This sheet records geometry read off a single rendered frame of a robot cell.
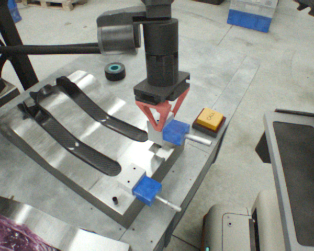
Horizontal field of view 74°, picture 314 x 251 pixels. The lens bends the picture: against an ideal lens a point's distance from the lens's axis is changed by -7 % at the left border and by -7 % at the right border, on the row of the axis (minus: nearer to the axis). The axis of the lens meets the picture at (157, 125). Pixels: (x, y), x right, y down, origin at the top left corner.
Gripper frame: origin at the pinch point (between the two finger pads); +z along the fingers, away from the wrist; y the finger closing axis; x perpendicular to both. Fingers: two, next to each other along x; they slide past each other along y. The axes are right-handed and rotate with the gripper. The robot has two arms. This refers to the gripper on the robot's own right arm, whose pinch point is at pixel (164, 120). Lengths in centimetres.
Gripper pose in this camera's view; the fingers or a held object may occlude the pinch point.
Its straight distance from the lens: 45.9
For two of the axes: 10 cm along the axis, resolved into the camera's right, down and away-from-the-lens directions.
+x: 8.4, 2.8, -4.6
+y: -5.4, 5.3, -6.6
